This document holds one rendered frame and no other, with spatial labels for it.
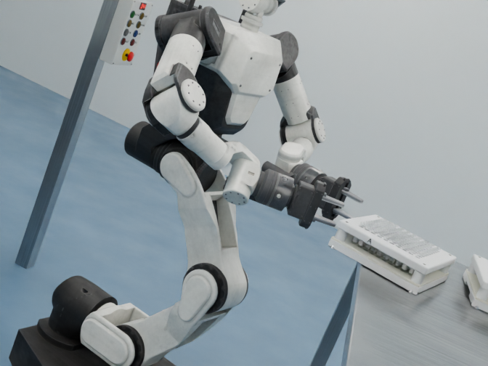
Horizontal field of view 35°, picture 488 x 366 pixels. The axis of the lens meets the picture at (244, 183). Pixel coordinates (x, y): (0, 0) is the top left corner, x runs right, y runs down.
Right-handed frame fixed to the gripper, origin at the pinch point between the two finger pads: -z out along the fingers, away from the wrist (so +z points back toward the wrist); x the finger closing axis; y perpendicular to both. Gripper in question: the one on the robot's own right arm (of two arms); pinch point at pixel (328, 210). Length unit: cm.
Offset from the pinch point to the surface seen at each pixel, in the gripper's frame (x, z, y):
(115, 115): 92, 102, -425
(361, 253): 4.6, -9.6, 9.4
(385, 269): 5.1, -15.5, 13.0
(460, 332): 7.1, -30.7, 31.4
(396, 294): 7.1, -17.4, 22.3
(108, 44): -3, 80, -113
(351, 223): -0.1, -5.9, 3.7
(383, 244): 0.0, -13.1, 11.5
